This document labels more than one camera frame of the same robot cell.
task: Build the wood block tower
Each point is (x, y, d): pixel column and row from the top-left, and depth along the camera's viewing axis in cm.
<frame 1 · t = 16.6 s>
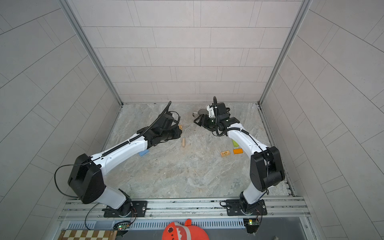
left hand: (185, 129, 82), fingers closed
right hand: (196, 122, 83), fingers open
plain wooden block: (183, 142, 94), point 2 cm above the table
dragon picture wooden block: (226, 153, 91), point 2 cm above the table

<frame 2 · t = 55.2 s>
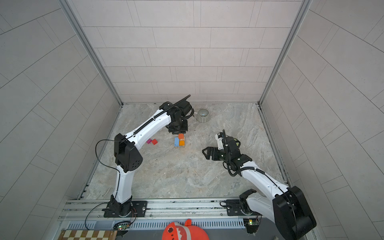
left hand: (188, 131, 84), fingers open
right hand: (208, 151, 83), fingers open
long orange red block: (181, 136, 84), point 14 cm above the table
orange yellow block: (181, 143, 92), point 4 cm above the table
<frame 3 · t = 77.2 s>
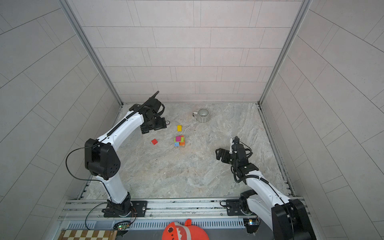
left hand: (162, 126, 88), fingers open
right hand: (221, 152, 86), fingers open
magenta cube block: (178, 139, 91), point 7 cm above the table
lime green block: (182, 140, 90), point 7 cm above the table
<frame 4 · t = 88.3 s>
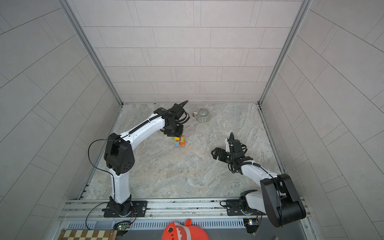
left hand: (183, 133, 88), fingers open
right hand: (216, 154, 89), fingers open
yellow triangular block: (176, 138, 86), point 11 cm above the table
